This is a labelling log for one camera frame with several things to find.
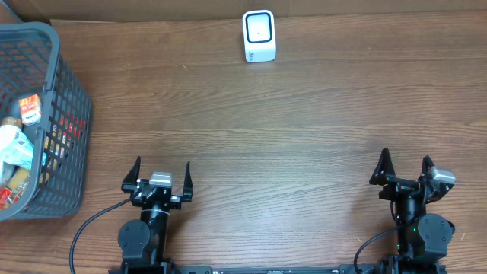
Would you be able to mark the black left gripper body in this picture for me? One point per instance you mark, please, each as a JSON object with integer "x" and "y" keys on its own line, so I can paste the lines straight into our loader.
{"x": 176, "y": 204}

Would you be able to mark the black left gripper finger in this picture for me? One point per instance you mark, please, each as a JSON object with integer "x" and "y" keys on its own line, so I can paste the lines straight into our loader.
{"x": 130, "y": 182}
{"x": 187, "y": 185}

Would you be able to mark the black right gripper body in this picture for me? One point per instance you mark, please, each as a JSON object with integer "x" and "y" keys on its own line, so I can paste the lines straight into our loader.
{"x": 397, "y": 188}

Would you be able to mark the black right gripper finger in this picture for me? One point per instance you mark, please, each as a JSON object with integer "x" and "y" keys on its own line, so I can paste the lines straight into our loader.
{"x": 384, "y": 169}
{"x": 428, "y": 169}

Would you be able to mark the teal snack packet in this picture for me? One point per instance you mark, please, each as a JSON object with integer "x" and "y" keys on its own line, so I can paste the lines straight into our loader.
{"x": 16, "y": 151}

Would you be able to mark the orange tissue pack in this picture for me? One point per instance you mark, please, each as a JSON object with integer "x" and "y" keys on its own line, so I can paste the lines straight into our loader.
{"x": 31, "y": 109}

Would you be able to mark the orange spaghetti packet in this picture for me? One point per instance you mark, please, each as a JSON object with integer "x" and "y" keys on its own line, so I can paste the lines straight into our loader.
{"x": 15, "y": 188}

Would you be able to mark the white tube gold cap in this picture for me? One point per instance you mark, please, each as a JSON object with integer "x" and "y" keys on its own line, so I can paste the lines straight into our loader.
{"x": 12, "y": 121}

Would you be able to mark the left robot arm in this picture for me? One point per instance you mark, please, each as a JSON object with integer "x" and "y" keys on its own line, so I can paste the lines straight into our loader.
{"x": 143, "y": 240}

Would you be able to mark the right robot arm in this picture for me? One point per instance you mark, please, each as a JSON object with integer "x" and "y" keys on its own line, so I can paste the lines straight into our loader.
{"x": 422, "y": 237}

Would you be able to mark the white barcode scanner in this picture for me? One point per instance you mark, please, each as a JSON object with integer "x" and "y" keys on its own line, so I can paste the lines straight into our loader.
{"x": 259, "y": 36}

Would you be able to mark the grey plastic basket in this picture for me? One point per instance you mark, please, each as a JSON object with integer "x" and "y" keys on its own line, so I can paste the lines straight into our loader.
{"x": 31, "y": 63}

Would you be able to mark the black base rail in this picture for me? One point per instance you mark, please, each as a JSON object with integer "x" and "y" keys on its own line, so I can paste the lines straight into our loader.
{"x": 342, "y": 269}

